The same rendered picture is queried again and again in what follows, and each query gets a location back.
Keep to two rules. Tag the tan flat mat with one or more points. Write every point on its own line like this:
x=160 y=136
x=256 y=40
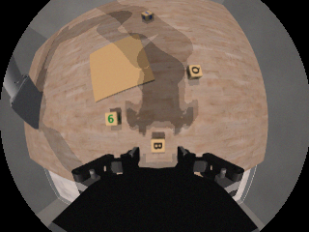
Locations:
x=119 y=66

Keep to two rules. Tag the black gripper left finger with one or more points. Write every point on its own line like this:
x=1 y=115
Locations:
x=92 y=171

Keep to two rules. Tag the small tan letter block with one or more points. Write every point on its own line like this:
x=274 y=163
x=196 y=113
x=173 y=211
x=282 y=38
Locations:
x=113 y=118
x=158 y=144
x=194 y=72
x=147 y=15

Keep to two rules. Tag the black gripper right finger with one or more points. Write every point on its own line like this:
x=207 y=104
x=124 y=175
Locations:
x=226 y=174

